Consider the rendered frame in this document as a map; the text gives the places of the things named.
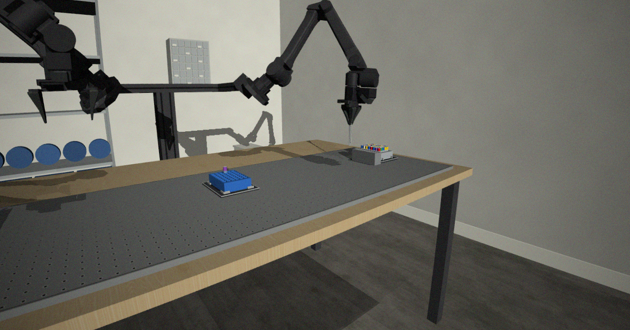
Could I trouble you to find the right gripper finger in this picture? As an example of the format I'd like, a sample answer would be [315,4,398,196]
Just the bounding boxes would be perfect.
[27,91,47,123]
[89,90,99,120]

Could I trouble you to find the blue tube carrier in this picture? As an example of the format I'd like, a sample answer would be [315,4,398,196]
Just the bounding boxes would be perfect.
[209,170,252,192]

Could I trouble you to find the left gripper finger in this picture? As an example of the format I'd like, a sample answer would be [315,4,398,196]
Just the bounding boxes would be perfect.
[341,106,356,125]
[347,107,361,124]

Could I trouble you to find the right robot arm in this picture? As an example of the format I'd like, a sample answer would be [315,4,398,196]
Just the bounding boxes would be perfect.
[0,0,115,102]

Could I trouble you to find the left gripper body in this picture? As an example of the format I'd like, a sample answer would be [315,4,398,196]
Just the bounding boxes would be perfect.
[337,86,365,107]

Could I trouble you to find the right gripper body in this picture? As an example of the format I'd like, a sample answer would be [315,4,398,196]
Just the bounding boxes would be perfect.
[28,79,99,92]

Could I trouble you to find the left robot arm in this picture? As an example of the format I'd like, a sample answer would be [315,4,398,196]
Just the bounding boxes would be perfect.
[247,0,379,104]

